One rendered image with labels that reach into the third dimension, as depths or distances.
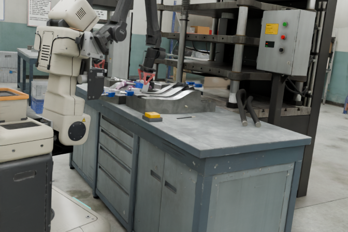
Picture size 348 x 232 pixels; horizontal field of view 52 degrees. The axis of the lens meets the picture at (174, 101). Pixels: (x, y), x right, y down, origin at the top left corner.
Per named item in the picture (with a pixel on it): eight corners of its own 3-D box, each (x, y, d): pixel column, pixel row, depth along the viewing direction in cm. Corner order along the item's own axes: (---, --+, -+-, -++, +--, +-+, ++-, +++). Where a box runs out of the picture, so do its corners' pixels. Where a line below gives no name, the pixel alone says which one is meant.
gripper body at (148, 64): (147, 69, 207) (150, 56, 205) (156, 73, 198) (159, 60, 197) (138, 67, 203) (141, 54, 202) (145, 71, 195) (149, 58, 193)
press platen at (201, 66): (235, 98, 240) (238, 72, 237) (147, 74, 347) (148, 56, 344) (314, 97, 284) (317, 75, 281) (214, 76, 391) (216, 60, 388)
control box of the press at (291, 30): (264, 234, 236) (295, 8, 211) (233, 214, 262) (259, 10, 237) (286, 228, 248) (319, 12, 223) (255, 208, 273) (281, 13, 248)
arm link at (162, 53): (146, 35, 199) (157, 37, 194) (159, 38, 208) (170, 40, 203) (142, 56, 201) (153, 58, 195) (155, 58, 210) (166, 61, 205)
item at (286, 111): (231, 119, 243) (232, 109, 242) (144, 88, 351) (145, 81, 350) (309, 114, 287) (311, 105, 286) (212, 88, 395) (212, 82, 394)
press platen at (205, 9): (244, 25, 232) (247, -5, 228) (151, 24, 339) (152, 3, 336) (322, 35, 275) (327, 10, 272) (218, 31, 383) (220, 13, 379)
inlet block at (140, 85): (127, 88, 195) (129, 79, 194) (123, 86, 199) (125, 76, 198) (147, 91, 202) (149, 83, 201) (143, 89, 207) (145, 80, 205)
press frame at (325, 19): (294, 199, 298) (329, -25, 267) (202, 151, 406) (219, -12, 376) (306, 196, 306) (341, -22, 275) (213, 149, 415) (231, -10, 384)
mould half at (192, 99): (144, 114, 198) (146, 90, 195) (125, 105, 219) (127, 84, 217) (215, 111, 224) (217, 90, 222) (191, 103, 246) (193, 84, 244)
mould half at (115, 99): (118, 104, 220) (119, 87, 218) (92, 97, 236) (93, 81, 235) (171, 99, 258) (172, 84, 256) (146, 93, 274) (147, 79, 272)
